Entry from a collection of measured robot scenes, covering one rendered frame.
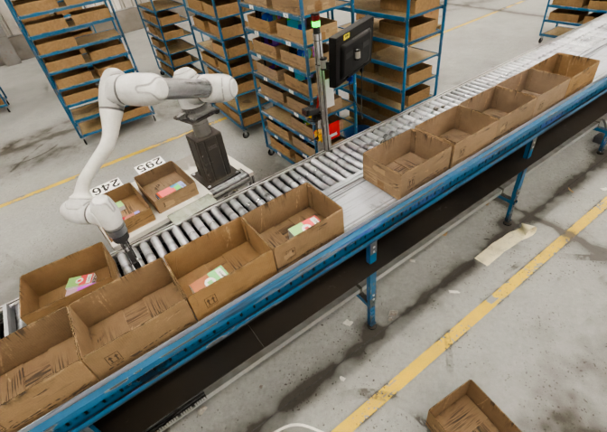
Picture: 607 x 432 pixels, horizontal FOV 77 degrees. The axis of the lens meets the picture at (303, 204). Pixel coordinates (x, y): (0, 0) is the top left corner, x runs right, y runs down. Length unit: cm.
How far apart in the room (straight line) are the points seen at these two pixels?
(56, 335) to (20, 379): 18
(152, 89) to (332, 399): 184
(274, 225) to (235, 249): 24
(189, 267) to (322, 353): 107
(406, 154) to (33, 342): 208
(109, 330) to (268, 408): 103
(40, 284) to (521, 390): 259
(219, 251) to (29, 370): 86
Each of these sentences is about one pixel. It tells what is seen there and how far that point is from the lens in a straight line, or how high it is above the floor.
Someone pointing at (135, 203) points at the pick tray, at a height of 76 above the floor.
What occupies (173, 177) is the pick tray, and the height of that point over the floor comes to 76.
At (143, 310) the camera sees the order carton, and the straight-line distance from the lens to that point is 185.
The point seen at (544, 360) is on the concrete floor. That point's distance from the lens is 271.
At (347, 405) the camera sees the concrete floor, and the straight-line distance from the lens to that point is 238.
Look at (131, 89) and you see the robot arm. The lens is 182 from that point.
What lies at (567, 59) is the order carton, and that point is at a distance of 364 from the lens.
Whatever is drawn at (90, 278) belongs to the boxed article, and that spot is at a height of 79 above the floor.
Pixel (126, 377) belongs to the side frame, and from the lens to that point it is 166.
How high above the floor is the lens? 220
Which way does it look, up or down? 39 degrees down
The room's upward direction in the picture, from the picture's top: 8 degrees counter-clockwise
